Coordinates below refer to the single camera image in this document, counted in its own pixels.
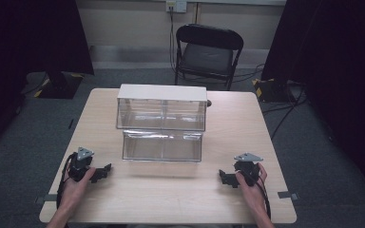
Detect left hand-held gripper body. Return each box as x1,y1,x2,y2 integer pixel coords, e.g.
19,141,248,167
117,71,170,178
67,146,96,183

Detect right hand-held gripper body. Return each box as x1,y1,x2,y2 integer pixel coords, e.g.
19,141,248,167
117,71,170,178
233,152,264,187

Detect person's right hand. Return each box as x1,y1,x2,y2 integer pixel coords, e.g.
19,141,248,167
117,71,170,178
235,162,268,208

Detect person's left hand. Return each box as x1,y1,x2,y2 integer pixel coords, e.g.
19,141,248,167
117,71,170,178
60,166,97,208

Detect grey tape strip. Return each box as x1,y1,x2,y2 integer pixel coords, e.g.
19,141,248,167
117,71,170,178
33,194,59,204
277,190,300,201

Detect clear plastic drawer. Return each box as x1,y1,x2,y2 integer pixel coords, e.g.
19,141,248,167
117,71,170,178
121,128,204,163

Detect black stand base striped tape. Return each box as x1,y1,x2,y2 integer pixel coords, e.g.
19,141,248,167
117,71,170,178
251,77,297,104
33,71,86,100

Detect clear drawer cabinet white top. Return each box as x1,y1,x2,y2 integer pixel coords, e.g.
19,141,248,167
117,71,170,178
116,83,209,133

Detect black folding chair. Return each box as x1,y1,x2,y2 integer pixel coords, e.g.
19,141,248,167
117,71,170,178
174,23,245,92

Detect black curtain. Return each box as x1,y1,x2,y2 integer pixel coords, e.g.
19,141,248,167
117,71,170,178
260,0,365,203
0,0,95,161

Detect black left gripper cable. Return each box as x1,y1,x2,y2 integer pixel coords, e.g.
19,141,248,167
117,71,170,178
55,152,78,211

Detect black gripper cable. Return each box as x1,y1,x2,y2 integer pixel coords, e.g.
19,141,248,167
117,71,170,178
254,176,273,220
55,152,78,211

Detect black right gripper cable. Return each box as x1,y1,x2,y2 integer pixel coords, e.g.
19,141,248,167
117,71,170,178
254,176,273,220

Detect black floor cables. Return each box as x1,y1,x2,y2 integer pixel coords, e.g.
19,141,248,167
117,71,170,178
233,63,309,141

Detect black wall socket cable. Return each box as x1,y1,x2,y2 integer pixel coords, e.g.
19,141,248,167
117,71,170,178
168,7,179,75

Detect white wall socket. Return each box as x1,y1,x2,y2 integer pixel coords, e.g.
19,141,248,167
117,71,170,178
165,0,188,14

